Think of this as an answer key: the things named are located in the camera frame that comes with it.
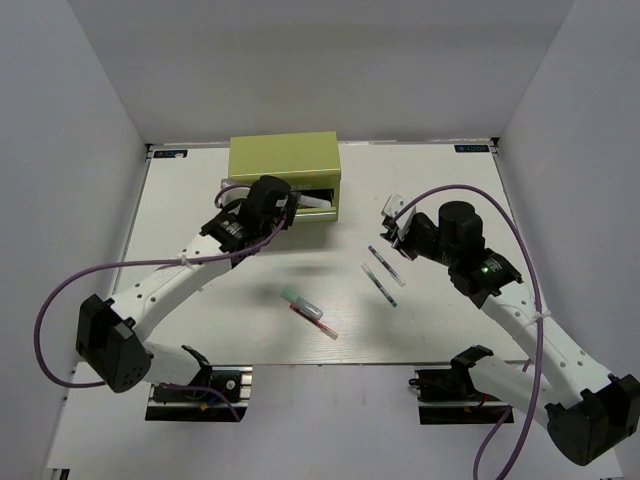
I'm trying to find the purple gel pen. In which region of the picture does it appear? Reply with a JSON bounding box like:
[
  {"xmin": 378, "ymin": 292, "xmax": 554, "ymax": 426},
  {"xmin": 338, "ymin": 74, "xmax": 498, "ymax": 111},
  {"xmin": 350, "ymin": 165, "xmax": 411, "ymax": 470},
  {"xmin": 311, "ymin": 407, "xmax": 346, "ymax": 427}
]
[{"xmin": 368, "ymin": 245, "xmax": 406, "ymax": 287}]

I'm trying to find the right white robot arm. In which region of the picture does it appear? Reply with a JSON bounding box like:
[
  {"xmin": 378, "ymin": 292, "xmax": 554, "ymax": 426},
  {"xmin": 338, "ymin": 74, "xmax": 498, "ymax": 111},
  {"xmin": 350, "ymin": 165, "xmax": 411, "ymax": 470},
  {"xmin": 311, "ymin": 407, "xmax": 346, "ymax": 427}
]
[{"xmin": 382, "ymin": 194, "xmax": 639, "ymax": 466}]

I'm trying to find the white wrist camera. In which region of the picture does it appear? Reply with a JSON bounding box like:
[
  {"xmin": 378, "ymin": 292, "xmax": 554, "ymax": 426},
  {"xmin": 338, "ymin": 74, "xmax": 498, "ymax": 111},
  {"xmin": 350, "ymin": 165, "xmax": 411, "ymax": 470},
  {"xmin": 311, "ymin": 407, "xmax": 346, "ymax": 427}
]
[
  {"xmin": 380, "ymin": 194, "xmax": 417, "ymax": 244},
  {"xmin": 214, "ymin": 178, "xmax": 251, "ymax": 208}
]

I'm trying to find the right blue corner label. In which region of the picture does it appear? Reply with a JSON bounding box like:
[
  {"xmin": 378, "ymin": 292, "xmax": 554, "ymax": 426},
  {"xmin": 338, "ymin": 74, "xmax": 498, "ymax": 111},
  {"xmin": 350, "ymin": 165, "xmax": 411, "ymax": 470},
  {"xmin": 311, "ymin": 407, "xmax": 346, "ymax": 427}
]
[{"xmin": 454, "ymin": 144, "xmax": 490, "ymax": 153}]

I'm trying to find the green highlighter marker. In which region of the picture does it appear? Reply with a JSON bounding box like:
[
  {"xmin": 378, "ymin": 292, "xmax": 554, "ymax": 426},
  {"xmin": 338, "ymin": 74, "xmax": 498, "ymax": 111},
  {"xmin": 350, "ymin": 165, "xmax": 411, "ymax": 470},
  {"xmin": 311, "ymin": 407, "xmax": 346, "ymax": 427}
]
[{"xmin": 281, "ymin": 286, "xmax": 323, "ymax": 321}]

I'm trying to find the orange highlighter marker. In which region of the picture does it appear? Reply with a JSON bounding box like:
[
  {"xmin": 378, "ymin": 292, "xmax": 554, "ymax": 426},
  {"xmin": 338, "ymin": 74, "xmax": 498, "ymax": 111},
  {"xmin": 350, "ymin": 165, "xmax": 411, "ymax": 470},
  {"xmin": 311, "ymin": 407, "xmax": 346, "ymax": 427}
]
[{"xmin": 298, "ymin": 195, "xmax": 332, "ymax": 209}]

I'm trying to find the green metal drawer box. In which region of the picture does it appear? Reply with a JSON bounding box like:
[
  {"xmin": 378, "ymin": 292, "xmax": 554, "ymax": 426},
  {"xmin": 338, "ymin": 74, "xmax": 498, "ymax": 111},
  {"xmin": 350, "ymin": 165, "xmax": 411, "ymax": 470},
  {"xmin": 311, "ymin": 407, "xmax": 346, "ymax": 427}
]
[{"xmin": 228, "ymin": 131, "xmax": 341, "ymax": 223}]

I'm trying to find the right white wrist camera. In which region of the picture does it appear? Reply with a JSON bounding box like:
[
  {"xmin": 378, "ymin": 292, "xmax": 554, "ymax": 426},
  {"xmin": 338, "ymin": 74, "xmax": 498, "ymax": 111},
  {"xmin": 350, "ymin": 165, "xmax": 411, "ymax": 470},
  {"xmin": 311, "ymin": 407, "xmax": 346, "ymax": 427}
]
[{"xmin": 380, "ymin": 194, "xmax": 417, "ymax": 244}]

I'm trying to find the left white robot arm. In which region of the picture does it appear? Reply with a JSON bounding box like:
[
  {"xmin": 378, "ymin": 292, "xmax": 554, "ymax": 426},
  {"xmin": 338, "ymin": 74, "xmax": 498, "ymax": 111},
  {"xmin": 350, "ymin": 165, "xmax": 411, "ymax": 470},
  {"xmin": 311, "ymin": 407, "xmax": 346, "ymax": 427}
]
[{"xmin": 76, "ymin": 176, "xmax": 300, "ymax": 399}]

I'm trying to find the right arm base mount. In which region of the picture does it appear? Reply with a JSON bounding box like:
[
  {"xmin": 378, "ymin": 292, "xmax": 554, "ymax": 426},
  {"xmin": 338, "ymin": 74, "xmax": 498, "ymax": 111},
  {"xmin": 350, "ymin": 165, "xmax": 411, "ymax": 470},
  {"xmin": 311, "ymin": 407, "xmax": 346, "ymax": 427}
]
[{"xmin": 408, "ymin": 367, "xmax": 514, "ymax": 426}]

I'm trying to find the left blue corner label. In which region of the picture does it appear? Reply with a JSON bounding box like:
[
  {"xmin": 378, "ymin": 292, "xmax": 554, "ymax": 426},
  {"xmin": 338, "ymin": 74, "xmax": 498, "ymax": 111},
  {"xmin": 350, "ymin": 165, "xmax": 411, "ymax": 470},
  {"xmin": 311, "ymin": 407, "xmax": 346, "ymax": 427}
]
[{"xmin": 153, "ymin": 149, "xmax": 188, "ymax": 159}]

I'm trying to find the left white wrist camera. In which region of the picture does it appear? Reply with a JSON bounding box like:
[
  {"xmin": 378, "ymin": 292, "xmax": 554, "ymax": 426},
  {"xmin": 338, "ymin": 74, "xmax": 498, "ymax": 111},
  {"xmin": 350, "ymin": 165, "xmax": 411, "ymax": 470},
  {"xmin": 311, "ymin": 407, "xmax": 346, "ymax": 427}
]
[{"xmin": 214, "ymin": 178, "xmax": 251, "ymax": 208}]

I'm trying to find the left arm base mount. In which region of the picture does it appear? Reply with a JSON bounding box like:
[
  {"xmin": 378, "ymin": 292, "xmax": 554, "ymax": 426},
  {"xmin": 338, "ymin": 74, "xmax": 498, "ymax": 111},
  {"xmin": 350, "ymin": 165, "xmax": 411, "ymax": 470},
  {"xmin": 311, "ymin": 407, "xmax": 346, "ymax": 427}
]
[{"xmin": 145, "ymin": 366, "xmax": 253, "ymax": 423}]

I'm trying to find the red gel pen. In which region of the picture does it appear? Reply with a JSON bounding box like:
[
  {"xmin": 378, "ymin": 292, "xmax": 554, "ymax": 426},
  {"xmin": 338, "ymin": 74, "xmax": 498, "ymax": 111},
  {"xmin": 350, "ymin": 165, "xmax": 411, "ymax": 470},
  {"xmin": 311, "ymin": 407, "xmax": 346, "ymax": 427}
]
[{"xmin": 289, "ymin": 305, "xmax": 339, "ymax": 340}]

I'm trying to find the green gel pen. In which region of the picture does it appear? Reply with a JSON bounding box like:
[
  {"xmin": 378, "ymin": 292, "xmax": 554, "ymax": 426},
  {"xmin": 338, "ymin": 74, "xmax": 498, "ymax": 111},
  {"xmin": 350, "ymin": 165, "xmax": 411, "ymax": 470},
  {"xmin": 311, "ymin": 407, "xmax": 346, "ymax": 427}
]
[{"xmin": 360, "ymin": 263, "xmax": 398, "ymax": 308}]

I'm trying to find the blue corner label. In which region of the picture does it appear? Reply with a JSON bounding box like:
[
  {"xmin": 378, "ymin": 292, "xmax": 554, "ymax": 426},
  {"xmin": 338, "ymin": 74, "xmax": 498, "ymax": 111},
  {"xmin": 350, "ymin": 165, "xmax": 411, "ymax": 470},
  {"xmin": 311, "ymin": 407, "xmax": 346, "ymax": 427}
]
[
  {"xmin": 454, "ymin": 144, "xmax": 490, "ymax": 153},
  {"xmin": 153, "ymin": 149, "xmax": 188, "ymax": 159}
]

